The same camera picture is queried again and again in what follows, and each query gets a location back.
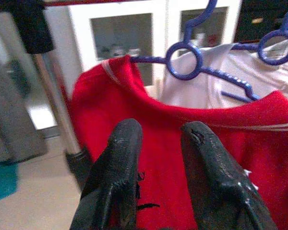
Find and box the teal cloth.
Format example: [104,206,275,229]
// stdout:
[0,162,19,204]

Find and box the grey hanging garment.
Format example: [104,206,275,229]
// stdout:
[0,11,48,165]

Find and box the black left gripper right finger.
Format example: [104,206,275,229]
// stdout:
[180,121,278,230]

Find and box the silver rack pole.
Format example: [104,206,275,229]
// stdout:
[35,54,81,154]

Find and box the red knit shirt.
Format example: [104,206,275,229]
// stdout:
[68,54,288,230]

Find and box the white glass-door cabinet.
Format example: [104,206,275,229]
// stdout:
[44,0,243,96]

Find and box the black rack top fitting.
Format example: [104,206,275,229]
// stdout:
[0,0,55,55]

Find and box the blue plastic ring hanger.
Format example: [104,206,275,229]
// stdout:
[231,8,288,66]
[129,0,262,103]

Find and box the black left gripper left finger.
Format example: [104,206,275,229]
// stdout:
[69,118,144,230]

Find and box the light grey shirt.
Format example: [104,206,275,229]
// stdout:
[158,39,288,110]

